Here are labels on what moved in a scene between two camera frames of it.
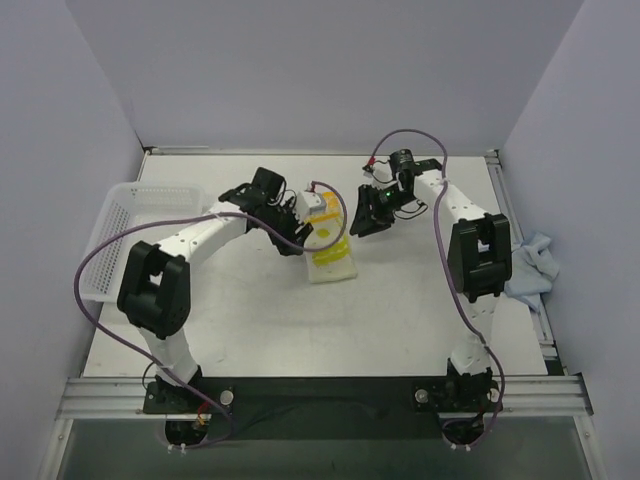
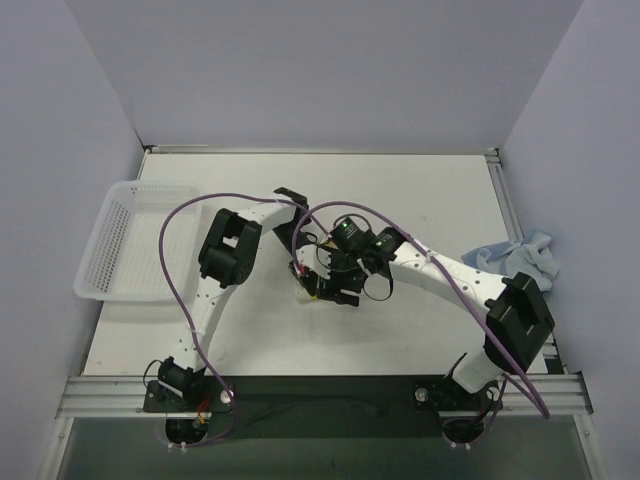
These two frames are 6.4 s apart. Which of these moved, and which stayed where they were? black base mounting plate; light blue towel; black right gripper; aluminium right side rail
Moved: black right gripper
Stayed: black base mounting plate; aluminium right side rail; light blue towel
